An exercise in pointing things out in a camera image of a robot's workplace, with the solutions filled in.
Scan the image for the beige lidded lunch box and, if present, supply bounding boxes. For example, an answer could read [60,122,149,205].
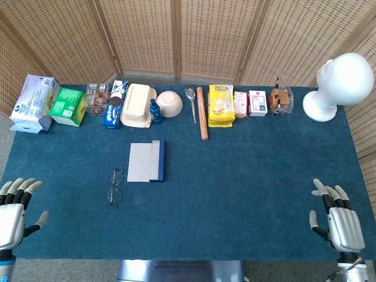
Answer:
[120,83,158,129]

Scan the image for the clear bag of cookies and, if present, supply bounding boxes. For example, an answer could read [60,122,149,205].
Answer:
[269,73,295,118]

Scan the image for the black eyeglasses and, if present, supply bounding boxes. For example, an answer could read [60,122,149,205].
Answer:
[106,168,125,207]

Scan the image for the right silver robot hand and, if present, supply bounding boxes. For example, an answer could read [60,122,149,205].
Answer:
[308,178,367,253]

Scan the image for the white blue tissue pack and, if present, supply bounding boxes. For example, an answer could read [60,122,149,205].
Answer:
[8,73,62,135]

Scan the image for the wooden rolling pin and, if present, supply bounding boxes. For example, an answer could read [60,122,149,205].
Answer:
[196,86,209,141]

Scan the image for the metal spoon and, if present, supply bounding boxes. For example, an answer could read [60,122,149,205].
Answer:
[184,86,197,125]

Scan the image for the beige upturned bowl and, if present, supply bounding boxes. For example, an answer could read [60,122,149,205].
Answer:
[156,90,183,119]

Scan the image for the blue glasses case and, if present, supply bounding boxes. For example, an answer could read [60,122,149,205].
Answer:
[126,139,166,183]

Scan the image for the clear plastic snack box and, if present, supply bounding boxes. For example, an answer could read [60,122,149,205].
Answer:
[85,83,110,116]

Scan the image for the small pink box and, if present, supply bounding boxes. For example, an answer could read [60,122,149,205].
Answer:
[233,91,251,119]

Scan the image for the yellow snack bag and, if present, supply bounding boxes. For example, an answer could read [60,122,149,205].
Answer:
[207,84,236,128]

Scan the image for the wicker folding screen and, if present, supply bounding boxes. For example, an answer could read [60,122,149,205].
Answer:
[0,0,376,218]

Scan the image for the blue Oreo cookie box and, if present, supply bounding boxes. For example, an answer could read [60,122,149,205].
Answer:
[102,80,129,130]

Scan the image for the white foam mannequin head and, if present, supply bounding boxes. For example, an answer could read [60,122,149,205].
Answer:
[302,52,375,122]

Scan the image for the green tissue pack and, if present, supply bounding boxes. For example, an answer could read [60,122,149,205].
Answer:
[48,87,88,127]

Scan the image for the blue carpet table mat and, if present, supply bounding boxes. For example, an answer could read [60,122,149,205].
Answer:
[0,84,376,262]

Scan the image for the white red box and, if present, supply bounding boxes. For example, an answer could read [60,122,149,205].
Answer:
[248,90,268,118]

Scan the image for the blue spray bottle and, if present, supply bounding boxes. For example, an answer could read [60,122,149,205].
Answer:
[149,98,163,125]

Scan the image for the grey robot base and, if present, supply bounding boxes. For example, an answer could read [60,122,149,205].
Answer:
[116,260,246,282]

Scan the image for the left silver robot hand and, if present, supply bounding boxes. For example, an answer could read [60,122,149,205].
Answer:
[0,177,49,251]

